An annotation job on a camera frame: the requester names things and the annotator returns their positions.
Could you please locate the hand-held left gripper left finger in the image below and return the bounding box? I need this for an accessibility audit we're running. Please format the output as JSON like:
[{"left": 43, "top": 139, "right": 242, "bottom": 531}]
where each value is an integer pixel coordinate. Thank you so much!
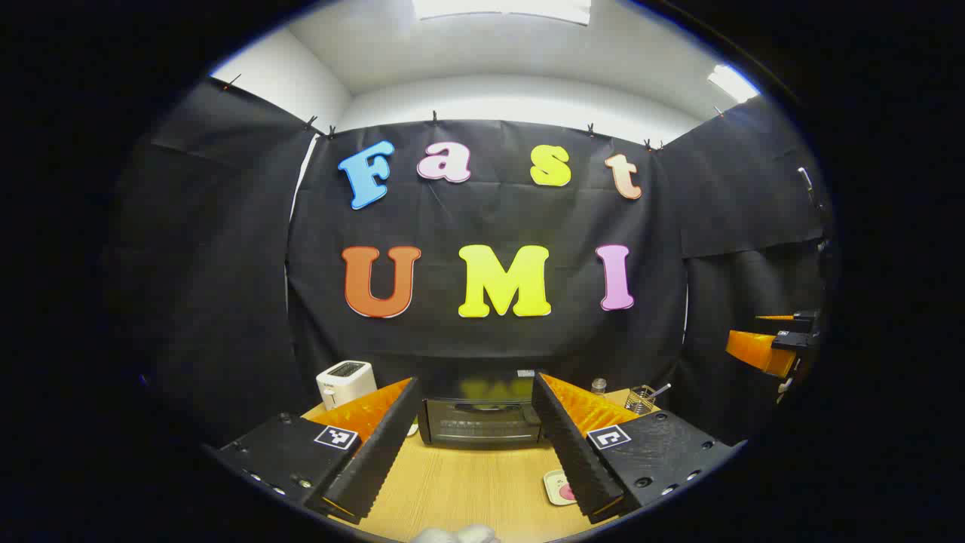
[{"left": 215, "top": 377, "right": 421, "bottom": 525}]

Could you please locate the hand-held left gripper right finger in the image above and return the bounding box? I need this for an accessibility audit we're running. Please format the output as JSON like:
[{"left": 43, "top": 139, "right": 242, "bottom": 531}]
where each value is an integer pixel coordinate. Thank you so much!
[{"left": 532, "top": 372, "right": 736, "bottom": 525}]

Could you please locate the white rectangular plate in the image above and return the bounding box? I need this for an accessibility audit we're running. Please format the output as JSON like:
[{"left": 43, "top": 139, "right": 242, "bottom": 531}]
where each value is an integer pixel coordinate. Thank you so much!
[{"left": 543, "top": 469, "right": 578, "bottom": 507}]

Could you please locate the black electric oven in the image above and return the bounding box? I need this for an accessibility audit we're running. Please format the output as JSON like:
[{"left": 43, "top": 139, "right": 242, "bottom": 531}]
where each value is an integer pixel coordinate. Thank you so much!
[{"left": 417, "top": 368, "right": 545, "bottom": 451}]

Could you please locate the white toaster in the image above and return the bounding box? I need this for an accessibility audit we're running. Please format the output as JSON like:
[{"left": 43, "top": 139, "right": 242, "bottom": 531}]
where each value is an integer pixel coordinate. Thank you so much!
[{"left": 315, "top": 360, "right": 378, "bottom": 410}]

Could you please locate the ceiling light panel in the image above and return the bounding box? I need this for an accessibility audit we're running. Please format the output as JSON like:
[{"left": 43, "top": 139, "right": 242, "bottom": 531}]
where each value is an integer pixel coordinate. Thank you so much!
[
  {"left": 707, "top": 64, "right": 759, "bottom": 104},
  {"left": 413, "top": 0, "right": 593, "bottom": 26}
]

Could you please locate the row of small cloth clips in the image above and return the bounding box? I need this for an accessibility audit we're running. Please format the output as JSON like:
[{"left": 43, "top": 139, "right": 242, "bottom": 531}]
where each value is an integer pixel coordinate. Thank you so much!
[{"left": 222, "top": 74, "right": 725, "bottom": 152}]

